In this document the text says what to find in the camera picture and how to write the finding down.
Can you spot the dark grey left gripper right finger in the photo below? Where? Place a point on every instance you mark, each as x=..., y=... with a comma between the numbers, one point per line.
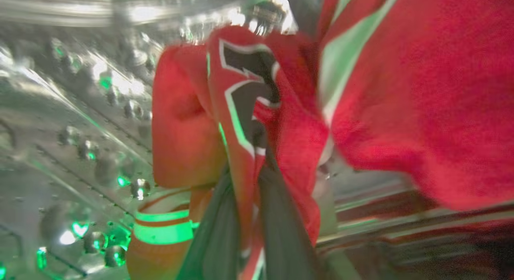
x=283, y=236

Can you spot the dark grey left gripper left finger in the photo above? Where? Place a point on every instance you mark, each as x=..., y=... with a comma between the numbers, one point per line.
x=217, y=240

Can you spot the red jersey with white stripes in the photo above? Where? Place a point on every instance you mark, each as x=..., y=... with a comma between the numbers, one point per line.
x=401, y=103

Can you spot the stainless steel washing machine drum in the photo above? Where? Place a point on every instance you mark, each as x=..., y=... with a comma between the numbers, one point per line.
x=72, y=131

